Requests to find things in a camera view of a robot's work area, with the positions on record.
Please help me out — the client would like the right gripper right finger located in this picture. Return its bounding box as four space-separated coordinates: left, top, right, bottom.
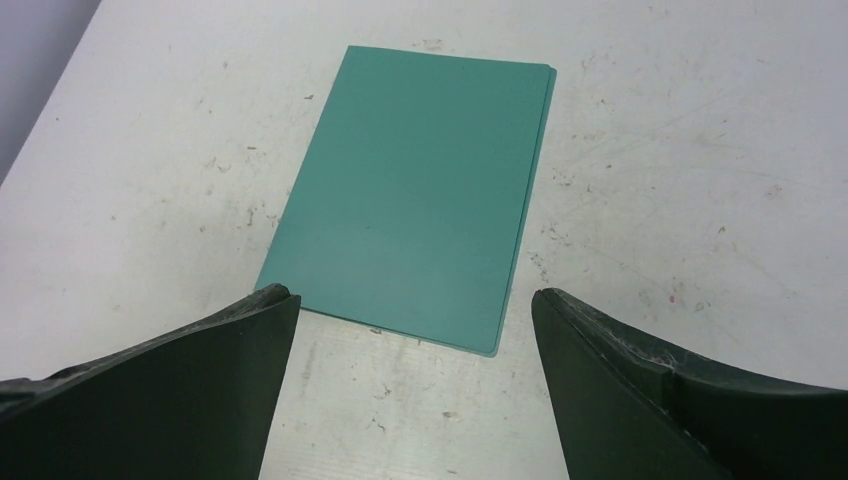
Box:
532 288 847 479

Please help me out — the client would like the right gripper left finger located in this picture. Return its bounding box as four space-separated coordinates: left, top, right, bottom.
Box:
1 284 301 479

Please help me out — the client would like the teal folder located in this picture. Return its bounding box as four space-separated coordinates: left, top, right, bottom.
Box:
256 46 557 357

